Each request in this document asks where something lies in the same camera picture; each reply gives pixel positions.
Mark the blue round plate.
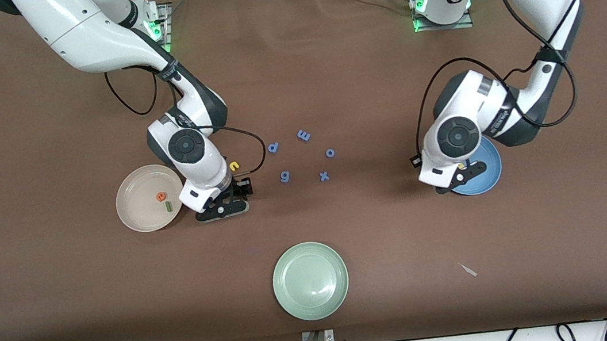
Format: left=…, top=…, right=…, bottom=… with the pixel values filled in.
left=445, top=135, right=506, bottom=198

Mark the beige round plate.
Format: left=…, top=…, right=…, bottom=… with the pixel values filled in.
left=111, top=160, right=189, bottom=236

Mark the pale green round plate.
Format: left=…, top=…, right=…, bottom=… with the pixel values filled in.
left=268, top=237, right=354, bottom=325

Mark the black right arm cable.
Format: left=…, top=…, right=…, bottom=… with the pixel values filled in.
left=104, top=52, right=270, bottom=191

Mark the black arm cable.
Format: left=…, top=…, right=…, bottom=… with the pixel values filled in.
left=104, top=52, right=270, bottom=191
left=397, top=0, right=584, bottom=163

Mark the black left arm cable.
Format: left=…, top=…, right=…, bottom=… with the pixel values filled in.
left=397, top=0, right=584, bottom=163

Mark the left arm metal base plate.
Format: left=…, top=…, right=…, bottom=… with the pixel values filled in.
left=407, top=0, right=475, bottom=35

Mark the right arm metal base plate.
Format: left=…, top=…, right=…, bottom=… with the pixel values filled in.
left=141, top=2, right=175, bottom=57

